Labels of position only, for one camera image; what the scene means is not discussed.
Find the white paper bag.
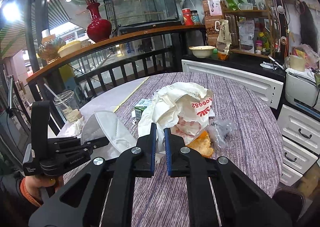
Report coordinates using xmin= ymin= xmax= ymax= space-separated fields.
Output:
xmin=138 ymin=82 xmax=214 ymax=151

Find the person's left hand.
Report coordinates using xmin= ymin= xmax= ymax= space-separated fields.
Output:
xmin=20 ymin=176 xmax=64 ymax=207

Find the orange chip wrapper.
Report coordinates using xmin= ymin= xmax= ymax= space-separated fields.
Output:
xmin=187 ymin=131 xmax=214 ymax=158

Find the plastic cup with straw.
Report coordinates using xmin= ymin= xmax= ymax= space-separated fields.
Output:
xmin=44 ymin=84 xmax=82 ymax=124

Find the clear crumpled plastic wrap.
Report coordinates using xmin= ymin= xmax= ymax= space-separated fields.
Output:
xmin=206 ymin=118 xmax=235 ymax=149

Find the white middle drawer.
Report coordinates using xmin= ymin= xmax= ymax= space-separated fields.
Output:
xmin=283 ymin=137 xmax=318 ymax=174

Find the green milk carton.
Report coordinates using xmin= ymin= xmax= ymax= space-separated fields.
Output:
xmin=131 ymin=98 xmax=152 ymax=120

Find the white upper drawer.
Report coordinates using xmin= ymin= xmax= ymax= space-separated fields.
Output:
xmin=277 ymin=105 xmax=320 ymax=155

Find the white curved cabinet panel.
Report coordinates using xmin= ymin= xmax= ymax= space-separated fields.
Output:
xmin=182 ymin=59 xmax=284 ymax=109

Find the white printer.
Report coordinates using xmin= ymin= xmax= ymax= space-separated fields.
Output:
xmin=285 ymin=68 xmax=319 ymax=113

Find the red vase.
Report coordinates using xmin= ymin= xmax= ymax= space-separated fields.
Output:
xmin=87 ymin=3 xmax=112 ymax=43

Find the cream bowl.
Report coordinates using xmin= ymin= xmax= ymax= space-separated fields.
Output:
xmin=189 ymin=45 xmax=216 ymax=58

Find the wooden shelf rack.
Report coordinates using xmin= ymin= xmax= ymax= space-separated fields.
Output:
xmin=223 ymin=8 xmax=278 ymax=58

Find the glass terrarium tank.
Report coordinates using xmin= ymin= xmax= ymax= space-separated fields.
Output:
xmin=104 ymin=0 xmax=180 ymax=30

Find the red tin can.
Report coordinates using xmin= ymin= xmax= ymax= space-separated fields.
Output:
xmin=182 ymin=9 xmax=193 ymax=26

